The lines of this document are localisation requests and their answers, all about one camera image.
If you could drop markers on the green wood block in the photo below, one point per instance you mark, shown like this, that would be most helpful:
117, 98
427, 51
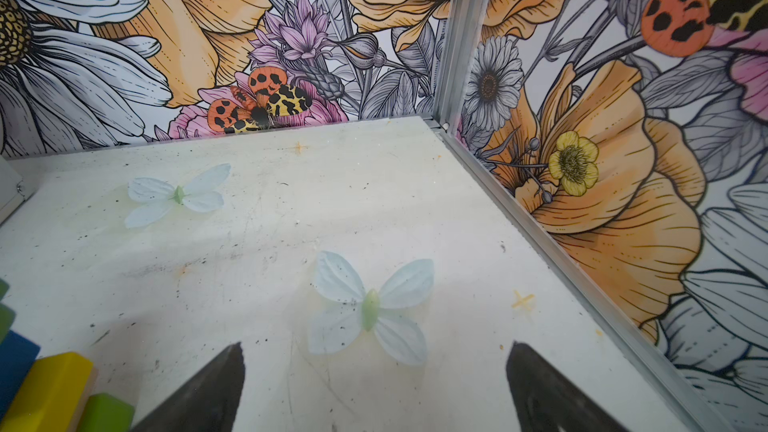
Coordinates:
106, 413

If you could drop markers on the yellow wood block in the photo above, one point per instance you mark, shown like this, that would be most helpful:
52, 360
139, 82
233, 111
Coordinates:
52, 396

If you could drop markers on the owl sticker toy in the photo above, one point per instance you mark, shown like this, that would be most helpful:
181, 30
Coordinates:
7, 315

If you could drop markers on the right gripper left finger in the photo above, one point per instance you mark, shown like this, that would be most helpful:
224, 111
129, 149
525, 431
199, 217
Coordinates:
208, 401

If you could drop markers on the dark blue wood cube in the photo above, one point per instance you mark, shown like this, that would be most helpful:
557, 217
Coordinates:
17, 355

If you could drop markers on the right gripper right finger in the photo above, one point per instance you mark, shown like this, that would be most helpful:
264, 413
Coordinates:
546, 400

